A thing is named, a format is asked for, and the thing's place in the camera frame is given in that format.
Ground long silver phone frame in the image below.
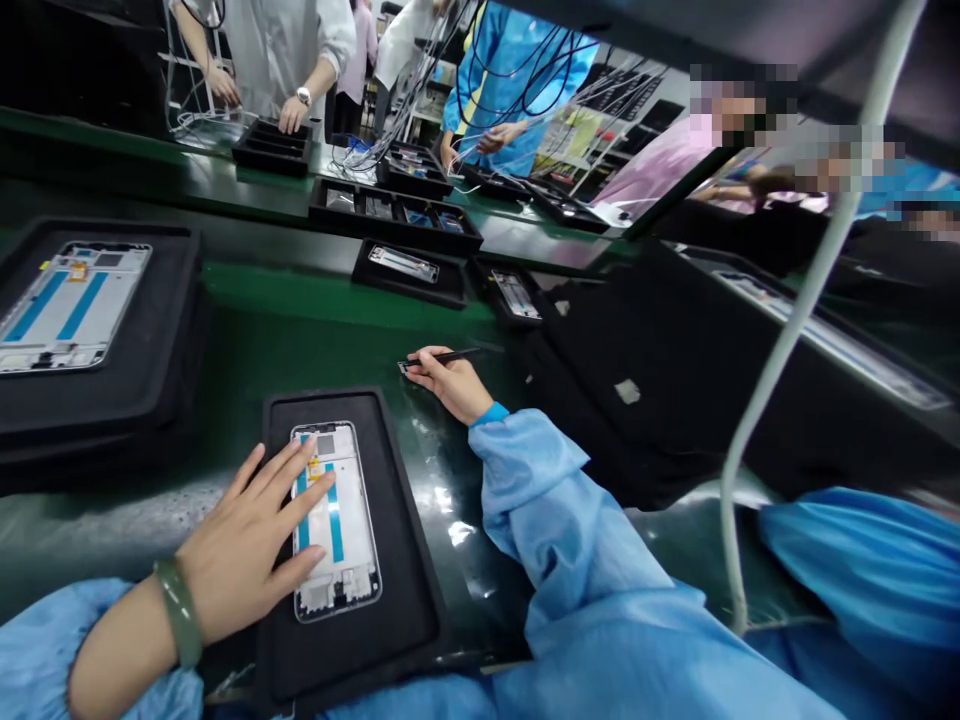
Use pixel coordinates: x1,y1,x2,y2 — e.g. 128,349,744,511
710,266,955,412

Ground person's body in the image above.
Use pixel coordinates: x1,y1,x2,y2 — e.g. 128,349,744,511
479,485,960,720

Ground long black compartment tray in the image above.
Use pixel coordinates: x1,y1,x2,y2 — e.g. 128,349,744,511
308,176,485,258

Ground black tweezers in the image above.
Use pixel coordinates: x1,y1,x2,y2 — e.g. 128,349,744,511
404,347,482,370

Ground black foam tray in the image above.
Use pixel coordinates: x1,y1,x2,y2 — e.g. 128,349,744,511
254,386,453,718
470,254,547,329
350,237,472,311

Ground stack of black foam trays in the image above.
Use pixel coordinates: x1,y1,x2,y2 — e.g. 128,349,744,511
0,216,214,493

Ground silver phone frame blue strips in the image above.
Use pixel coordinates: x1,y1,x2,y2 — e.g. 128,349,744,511
0,240,154,374
290,420,383,625

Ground thick white cable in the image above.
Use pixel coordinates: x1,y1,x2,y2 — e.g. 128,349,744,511
719,0,929,639

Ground tall stack of black trays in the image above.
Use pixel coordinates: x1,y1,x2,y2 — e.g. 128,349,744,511
522,238,960,513

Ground person's left hand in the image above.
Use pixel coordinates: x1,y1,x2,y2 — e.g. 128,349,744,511
176,437,337,648

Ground person's right hand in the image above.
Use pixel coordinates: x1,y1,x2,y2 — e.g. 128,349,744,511
407,346,497,428

